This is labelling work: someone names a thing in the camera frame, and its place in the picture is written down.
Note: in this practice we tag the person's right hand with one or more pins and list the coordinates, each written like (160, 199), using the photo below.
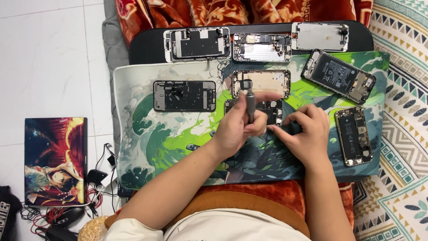
(311, 134)

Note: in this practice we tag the person's left hand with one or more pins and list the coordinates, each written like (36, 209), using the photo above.
(232, 130)

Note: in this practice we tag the grey precision screwdriver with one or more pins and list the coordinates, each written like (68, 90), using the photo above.
(250, 102)

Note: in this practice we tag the dark phone body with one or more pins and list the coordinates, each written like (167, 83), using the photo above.
(272, 112)

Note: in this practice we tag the gold phone with black battery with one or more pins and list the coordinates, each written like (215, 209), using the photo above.
(352, 135)

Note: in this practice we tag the gold empty phone housing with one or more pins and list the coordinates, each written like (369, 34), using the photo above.
(267, 82)

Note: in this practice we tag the large phone with black battery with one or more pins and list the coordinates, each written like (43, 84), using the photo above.
(336, 75)

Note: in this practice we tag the green wave print desk mat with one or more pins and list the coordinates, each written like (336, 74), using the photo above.
(160, 140)

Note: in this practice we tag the brown cloth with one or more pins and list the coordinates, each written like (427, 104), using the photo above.
(247, 202)

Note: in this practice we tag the silver opened phone housing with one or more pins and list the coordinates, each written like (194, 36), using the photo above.
(260, 50)

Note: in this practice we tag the white-framed phone screen assembly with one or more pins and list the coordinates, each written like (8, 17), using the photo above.
(197, 45)

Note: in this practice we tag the geometric patterned bed sheet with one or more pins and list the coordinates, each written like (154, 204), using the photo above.
(401, 100)

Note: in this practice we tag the person's white shirt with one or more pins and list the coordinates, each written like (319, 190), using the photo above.
(234, 227)

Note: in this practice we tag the silver phone screen back plate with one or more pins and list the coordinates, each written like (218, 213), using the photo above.
(317, 36)

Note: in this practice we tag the red orange patterned blanket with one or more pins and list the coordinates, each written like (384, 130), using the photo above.
(217, 13)

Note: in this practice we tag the black lap desk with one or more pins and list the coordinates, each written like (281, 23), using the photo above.
(147, 47)

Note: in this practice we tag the grey quilted mat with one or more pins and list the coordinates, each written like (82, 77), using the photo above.
(112, 36)

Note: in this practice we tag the laptop with illustrated cover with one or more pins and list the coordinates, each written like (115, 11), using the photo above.
(55, 160)

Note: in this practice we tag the black computer mouse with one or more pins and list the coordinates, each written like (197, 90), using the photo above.
(68, 217)

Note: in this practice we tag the black power brick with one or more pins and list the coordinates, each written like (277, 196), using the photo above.
(62, 234)

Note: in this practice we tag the black printed garment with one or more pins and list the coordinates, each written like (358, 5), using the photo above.
(8, 214)

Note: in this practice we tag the black phone screen frame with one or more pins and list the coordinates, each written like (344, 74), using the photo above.
(184, 97)

